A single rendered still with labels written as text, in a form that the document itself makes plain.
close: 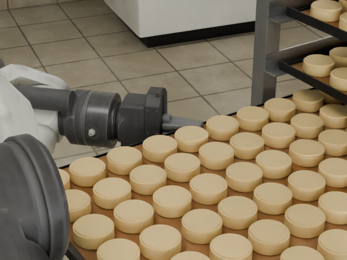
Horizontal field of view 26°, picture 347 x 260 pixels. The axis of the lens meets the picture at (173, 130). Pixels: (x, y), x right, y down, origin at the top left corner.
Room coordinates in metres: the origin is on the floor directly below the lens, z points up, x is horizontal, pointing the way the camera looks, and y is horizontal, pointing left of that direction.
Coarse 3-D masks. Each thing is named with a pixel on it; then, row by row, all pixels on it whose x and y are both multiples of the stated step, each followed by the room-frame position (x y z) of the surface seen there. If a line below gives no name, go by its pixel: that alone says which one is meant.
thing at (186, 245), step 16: (304, 112) 1.07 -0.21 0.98; (240, 128) 1.02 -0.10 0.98; (144, 160) 0.92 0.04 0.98; (240, 160) 0.92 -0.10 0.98; (112, 176) 0.88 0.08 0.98; (128, 176) 0.88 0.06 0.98; (224, 176) 0.88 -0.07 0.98; (288, 176) 0.88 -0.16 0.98; (240, 192) 0.84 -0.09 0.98; (96, 208) 0.80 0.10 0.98; (192, 208) 0.80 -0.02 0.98; (208, 208) 0.80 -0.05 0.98; (176, 224) 0.77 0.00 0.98; (336, 224) 0.77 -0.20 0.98; (304, 240) 0.74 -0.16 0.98; (96, 256) 0.70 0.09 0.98; (144, 256) 0.70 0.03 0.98; (208, 256) 0.70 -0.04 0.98; (256, 256) 0.70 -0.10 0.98; (272, 256) 0.70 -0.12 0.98
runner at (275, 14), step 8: (272, 0) 1.11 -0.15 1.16; (280, 0) 1.12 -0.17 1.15; (288, 0) 1.13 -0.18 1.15; (296, 0) 1.14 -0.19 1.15; (304, 0) 1.15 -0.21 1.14; (312, 0) 1.16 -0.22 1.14; (272, 8) 1.11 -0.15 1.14; (280, 8) 1.12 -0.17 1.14; (296, 8) 1.14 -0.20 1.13; (272, 16) 1.11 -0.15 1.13; (280, 16) 1.12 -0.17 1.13
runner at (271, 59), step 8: (320, 40) 1.17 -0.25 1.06; (328, 40) 1.18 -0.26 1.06; (336, 40) 1.19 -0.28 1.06; (288, 48) 1.14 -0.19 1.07; (296, 48) 1.15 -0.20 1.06; (304, 48) 1.15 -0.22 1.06; (312, 48) 1.17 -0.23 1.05; (320, 48) 1.18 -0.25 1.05; (328, 48) 1.19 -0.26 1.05; (272, 56) 1.12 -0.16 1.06; (280, 56) 1.13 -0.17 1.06; (288, 56) 1.14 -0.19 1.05; (296, 56) 1.15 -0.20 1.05; (304, 56) 1.16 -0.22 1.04; (264, 64) 1.11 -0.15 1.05; (272, 64) 1.12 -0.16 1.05; (272, 72) 1.10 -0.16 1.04; (280, 72) 1.10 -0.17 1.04
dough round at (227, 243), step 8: (216, 240) 0.71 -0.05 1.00; (224, 240) 0.71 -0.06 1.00; (232, 240) 0.71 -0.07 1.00; (240, 240) 0.71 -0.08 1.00; (248, 240) 0.71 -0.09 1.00; (216, 248) 0.69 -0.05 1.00; (224, 248) 0.69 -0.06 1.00; (232, 248) 0.69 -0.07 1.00; (240, 248) 0.69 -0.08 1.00; (248, 248) 0.69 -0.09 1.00; (216, 256) 0.68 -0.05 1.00; (224, 256) 0.68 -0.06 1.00; (232, 256) 0.68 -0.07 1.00; (240, 256) 0.68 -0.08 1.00; (248, 256) 0.68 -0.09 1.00
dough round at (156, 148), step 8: (152, 136) 0.96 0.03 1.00; (160, 136) 0.96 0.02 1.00; (168, 136) 0.96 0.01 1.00; (144, 144) 0.93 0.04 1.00; (152, 144) 0.93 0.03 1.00; (160, 144) 0.93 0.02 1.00; (168, 144) 0.93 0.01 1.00; (176, 144) 0.94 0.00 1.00; (144, 152) 0.93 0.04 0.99; (152, 152) 0.92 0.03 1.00; (160, 152) 0.91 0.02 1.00; (168, 152) 0.92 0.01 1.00; (176, 152) 0.93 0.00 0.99; (152, 160) 0.92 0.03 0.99; (160, 160) 0.91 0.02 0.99
